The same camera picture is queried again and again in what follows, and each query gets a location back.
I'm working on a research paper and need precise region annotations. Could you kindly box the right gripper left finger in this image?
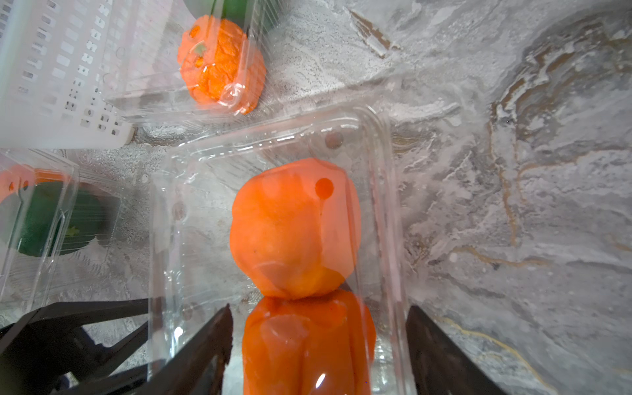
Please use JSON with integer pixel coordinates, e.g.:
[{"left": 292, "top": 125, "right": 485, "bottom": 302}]
[{"left": 136, "top": 305, "right": 233, "bottom": 395}]

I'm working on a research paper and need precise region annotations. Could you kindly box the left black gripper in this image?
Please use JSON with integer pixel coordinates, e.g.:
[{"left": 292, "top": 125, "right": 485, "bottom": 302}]
[{"left": 1, "top": 299, "right": 148, "bottom": 394}]

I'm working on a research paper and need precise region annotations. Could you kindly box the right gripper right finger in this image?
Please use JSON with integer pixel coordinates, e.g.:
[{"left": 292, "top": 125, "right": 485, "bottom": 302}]
[{"left": 406, "top": 305, "right": 505, "bottom": 395}]

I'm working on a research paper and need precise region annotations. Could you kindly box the clear clamshell container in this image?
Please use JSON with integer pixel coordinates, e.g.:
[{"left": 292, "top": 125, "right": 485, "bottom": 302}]
[
  {"left": 1, "top": 148, "right": 145, "bottom": 326},
  {"left": 102, "top": 1, "right": 291, "bottom": 124},
  {"left": 149, "top": 104, "right": 415, "bottom": 394}
]

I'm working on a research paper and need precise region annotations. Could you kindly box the peeled orange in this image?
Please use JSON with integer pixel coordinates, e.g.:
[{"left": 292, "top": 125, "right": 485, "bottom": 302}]
[
  {"left": 242, "top": 290, "right": 376, "bottom": 394},
  {"left": 230, "top": 158, "right": 362, "bottom": 300}
]

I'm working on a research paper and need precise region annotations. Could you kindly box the left container green fruit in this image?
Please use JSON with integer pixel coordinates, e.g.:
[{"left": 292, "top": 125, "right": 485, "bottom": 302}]
[{"left": 1, "top": 181, "right": 106, "bottom": 257}]

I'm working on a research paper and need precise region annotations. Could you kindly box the container green fruit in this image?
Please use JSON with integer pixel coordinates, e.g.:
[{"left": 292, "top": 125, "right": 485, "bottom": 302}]
[
  {"left": 184, "top": 0, "right": 283, "bottom": 33},
  {"left": 1, "top": 181, "right": 106, "bottom": 257}
]

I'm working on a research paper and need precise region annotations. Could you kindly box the left container orange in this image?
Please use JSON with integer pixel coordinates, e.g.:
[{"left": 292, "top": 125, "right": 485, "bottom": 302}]
[{"left": 0, "top": 165, "right": 69, "bottom": 202}]

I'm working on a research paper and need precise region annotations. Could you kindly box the container orange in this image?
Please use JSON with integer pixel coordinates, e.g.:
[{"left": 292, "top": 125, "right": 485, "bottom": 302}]
[
  {"left": 177, "top": 15, "right": 267, "bottom": 115},
  {"left": 0, "top": 165, "right": 69, "bottom": 202}
]

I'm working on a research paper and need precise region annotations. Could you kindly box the white plastic basket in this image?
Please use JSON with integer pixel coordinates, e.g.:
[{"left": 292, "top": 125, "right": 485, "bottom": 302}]
[{"left": 0, "top": 0, "right": 174, "bottom": 150}]

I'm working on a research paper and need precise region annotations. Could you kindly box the back container orange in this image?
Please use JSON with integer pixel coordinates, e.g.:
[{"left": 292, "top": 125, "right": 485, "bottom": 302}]
[{"left": 177, "top": 15, "right": 267, "bottom": 115}]

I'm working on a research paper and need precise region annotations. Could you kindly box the back container green fruit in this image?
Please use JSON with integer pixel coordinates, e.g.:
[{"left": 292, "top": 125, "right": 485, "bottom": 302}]
[{"left": 184, "top": 0, "right": 283, "bottom": 33}]

